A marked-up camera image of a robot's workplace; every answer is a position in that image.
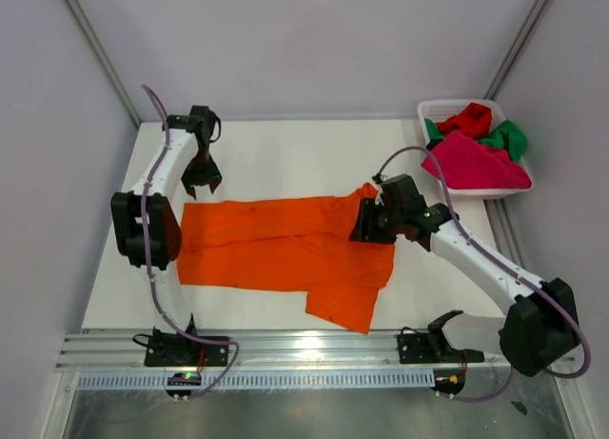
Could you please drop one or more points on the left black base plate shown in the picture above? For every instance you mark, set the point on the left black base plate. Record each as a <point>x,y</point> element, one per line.
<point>166,350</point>

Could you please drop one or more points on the frame post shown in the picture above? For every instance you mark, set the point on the frame post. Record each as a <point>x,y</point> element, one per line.
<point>518,46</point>
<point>96,48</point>

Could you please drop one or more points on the aluminium front rail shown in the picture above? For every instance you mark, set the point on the aluminium front rail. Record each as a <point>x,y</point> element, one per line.
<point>113,349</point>

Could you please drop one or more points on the red t shirt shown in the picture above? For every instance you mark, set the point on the red t shirt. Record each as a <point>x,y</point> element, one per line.
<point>473,122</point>

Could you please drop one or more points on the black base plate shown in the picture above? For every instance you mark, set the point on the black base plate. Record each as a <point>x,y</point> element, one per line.
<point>166,350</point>
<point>424,347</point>

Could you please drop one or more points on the white plastic basket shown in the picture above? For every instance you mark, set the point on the white plastic basket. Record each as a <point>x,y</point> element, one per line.
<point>440,110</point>

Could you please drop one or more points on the right controller board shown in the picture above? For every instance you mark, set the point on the right controller board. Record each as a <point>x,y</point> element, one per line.
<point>449,382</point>

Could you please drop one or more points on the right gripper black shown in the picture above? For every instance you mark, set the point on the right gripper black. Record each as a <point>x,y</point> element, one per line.
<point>363,220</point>

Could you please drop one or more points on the magenta t shirt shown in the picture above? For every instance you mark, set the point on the magenta t shirt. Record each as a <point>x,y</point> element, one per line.
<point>469,165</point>

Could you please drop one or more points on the left controller board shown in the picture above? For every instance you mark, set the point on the left controller board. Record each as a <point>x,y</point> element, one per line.
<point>183,383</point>

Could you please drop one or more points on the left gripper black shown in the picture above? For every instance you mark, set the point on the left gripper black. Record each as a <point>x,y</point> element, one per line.
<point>201,173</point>

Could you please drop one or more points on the right frame post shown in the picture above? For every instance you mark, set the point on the right frame post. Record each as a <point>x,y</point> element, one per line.
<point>518,46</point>

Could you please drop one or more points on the left frame post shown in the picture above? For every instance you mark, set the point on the left frame post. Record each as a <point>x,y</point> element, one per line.
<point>96,48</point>

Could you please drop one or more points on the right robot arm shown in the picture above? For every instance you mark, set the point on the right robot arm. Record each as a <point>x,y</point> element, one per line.
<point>538,323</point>

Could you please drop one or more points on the controller board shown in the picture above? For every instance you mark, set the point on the controller board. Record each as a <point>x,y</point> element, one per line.
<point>183,383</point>
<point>449,382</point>

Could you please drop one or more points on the orange t shirt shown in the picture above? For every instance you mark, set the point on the orange t shirt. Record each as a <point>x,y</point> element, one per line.
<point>289,245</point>

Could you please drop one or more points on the white slotted cable duct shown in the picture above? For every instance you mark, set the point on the white slotted cable duct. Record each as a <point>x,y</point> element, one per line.
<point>278,379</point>

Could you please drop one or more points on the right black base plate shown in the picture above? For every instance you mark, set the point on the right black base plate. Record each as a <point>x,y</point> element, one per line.
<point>424,347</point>

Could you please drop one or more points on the black t shirt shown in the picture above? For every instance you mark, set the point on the black t shirt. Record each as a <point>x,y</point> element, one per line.
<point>432,144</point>

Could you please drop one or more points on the green t shirt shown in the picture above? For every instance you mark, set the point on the green t shirt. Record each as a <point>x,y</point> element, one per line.
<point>506,136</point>

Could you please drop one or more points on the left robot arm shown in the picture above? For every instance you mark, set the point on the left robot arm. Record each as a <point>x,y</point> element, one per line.
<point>149,234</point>

